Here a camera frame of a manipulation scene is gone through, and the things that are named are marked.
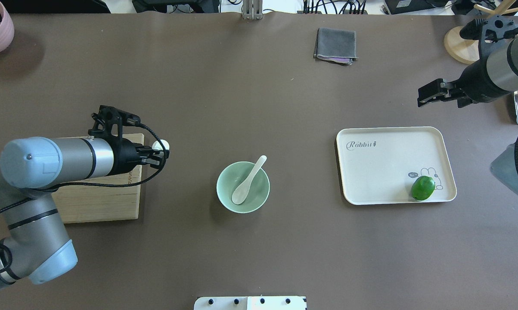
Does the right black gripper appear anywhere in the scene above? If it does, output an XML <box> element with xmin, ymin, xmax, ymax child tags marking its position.
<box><xmin>417</xmin><ymin>60</ymin><xmax>507</xmax><ymax>108</ymax></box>

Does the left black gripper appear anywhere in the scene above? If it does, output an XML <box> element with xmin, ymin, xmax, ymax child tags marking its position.
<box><xmin>88</xmin><ymin>105</ymin><xmax>170</xmax><ymax>175</ymax></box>

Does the white ceramic spoon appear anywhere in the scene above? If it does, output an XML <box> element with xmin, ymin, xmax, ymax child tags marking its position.
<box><xmin>231</xmin><ymin>155</ymin><xmax>267</xmax><ymax>205</ymax></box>

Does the white steamed bun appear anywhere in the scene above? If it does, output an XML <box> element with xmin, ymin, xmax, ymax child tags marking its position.
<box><xmin>151</xmin><ymin>139</ymin><xmax>170</xmax><ymax>151</ymax></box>

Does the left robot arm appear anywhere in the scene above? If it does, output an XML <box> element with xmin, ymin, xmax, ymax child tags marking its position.
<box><xmin>0</xmin><ymin>105</ymin><xmax>170</xmax><ymax>290</ymax></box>

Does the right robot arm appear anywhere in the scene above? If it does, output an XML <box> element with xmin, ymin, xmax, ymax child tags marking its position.
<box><xmin>417</xmin><ymin>35</ymin><xmax>518</xmax><ymax>196</ymax></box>

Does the mint green bowl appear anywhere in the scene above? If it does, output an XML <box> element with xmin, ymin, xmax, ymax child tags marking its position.
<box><xmin>216</xmin><ymin>161</ymin><xmax>270</xmax><ymax>214</ymax></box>

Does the wooden mug tree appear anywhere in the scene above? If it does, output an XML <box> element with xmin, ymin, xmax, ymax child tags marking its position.
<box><xmin>444</xmin><ymin>0</ymin><xmax>518</xmax><ymax>65</ymax></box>

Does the wooden cutting board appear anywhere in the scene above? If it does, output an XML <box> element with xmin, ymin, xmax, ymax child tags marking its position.
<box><xmin>51</xmin><ymin>137</ymin><xmax>142</xmax><ymax>223</ymax></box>

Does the white rabbit tray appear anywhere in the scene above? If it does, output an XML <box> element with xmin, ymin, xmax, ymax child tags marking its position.
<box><xmin>335</xmin><ymin>126</ymin><xmax>457</xmax><ymax>205</ymax></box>

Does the green lime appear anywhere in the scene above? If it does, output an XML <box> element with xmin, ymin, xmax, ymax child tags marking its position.
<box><xmin>411</xmin><ymin>175</ymin><xmax>436</xmax><ymax>201</ymax></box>

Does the grey folded cloth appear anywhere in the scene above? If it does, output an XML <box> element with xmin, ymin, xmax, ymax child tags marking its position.
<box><xmin>313</xmin><ymin>27</ymin><xmax>358</xmax><ymax>65</ymax></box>

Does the white camera pole base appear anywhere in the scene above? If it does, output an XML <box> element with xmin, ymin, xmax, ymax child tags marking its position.
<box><xmin>193</xmin><ymin>295</ymin><xmax>308</xmax><ymax>310</ymax></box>

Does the aluminium frame post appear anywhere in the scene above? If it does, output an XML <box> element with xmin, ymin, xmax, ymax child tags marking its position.
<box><xmin>242</xmin><ymin>0</ymin><xmax>263</xmax><ymax>20</ymax></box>

